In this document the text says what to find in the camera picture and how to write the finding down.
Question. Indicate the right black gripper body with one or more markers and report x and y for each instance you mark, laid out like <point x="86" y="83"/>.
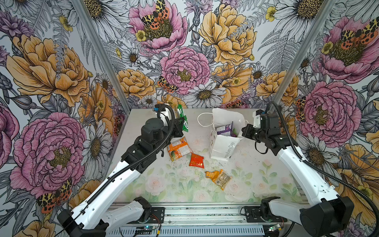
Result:
<point x="255" y="134"/>

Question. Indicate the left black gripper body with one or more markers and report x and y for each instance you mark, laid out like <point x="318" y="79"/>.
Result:
<point x="176" y="132"/>

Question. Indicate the green Fox's spring tea bag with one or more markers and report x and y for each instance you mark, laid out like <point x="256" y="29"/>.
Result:
<point x="184" y="118"/>

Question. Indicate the orange Fox's fruits candy bag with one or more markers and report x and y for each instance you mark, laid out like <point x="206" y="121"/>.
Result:
<point x="178" y="149"/>

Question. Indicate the small red snack packet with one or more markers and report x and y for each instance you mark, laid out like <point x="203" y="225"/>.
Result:
<point x="196" y="161"/>

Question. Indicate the purple Fox's berries candy bag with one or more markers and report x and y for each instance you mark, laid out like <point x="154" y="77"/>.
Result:
<point x="225" y="130"/>

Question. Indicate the white paper bag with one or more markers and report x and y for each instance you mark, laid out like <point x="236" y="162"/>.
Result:
<point x="222" y="146"/>

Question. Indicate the small clear cracker packet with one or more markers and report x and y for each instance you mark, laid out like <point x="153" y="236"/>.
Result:
<point x="222" y="180"/>

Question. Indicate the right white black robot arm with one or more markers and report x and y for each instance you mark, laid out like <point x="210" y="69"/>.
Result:
<point x="327" y="212"/>

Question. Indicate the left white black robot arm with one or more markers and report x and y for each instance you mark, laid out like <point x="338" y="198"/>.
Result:
<point x="137" y="158"/>

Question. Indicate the green circuit board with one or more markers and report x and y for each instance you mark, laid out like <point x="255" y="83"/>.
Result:
<point x="147" y="230"/>

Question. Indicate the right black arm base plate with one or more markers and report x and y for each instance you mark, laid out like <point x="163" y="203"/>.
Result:
<point x="252" y="215"/>

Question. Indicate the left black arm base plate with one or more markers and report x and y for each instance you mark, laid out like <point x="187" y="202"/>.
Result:
<point x="156" y="216"/>

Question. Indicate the aluminium frame rail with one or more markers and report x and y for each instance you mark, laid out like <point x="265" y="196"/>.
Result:
<point x="185" y="213"/>

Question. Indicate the white slotted cable duct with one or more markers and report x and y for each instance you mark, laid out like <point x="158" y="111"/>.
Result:
<point x="192" y="231"/>

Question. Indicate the right aluminium corner post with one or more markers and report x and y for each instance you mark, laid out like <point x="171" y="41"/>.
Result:
<point x="319" y="21"/>

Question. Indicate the aluminium corner post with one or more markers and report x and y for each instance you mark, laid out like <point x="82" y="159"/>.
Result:
<point x="319" y="21"/>
<point x="95" y="39"/>

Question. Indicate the left aluminium corner post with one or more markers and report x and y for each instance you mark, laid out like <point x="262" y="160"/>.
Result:
<point x="95" y="39"/>

